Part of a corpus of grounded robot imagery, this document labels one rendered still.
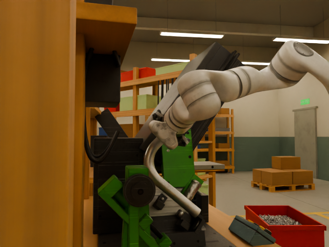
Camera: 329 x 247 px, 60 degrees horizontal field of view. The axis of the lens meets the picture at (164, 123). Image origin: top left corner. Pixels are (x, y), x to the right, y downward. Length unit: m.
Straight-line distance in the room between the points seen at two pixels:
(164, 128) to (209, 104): 0.19
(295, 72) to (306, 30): 9.32
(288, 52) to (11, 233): 0.68
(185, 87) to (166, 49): 9.93
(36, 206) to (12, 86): 0.13
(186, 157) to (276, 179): 6.07
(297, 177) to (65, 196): 7.17
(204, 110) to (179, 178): 0.48
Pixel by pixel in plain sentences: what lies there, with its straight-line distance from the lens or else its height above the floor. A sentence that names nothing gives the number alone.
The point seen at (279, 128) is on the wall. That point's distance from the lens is 11.43.
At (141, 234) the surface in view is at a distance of 0.73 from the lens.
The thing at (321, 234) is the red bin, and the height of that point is 0.89.
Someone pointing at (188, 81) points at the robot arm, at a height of 1.35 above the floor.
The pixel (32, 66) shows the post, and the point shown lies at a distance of 0.36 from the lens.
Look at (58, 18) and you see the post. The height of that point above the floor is 1.38.
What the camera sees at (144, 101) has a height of 1.77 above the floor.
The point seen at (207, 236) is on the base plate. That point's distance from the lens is 1.06.
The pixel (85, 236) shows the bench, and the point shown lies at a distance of 1.16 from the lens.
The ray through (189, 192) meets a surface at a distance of 0.98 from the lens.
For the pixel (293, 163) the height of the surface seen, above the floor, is 0.59.
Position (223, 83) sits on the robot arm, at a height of 1.36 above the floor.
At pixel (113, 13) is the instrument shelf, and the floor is 1.52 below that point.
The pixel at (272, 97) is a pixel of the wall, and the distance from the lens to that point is 11.45.
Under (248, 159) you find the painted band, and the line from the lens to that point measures 10.94.
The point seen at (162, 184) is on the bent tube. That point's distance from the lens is 0.85.
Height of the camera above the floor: 1.24
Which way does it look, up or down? 3 degrees up
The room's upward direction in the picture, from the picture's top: straight up
